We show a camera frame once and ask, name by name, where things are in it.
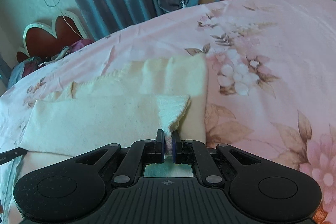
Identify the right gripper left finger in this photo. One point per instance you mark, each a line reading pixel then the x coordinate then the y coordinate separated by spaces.
pixel 135 158

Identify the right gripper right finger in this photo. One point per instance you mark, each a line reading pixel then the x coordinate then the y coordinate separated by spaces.
pixel 196 154

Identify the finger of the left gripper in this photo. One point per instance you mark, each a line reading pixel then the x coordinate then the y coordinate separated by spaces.
pixel 12 154

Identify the cream knitted sweater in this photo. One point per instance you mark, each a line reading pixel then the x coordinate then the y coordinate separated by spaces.
pixel 123 107

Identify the pile of clothes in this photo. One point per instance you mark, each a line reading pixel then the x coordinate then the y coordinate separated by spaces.
pixel 32 64

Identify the red and white headboard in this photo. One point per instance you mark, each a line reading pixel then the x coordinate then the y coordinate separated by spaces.
pixel 42 40

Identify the pink floral bed sheet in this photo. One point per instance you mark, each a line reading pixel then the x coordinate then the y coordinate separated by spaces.
pixel 260 75

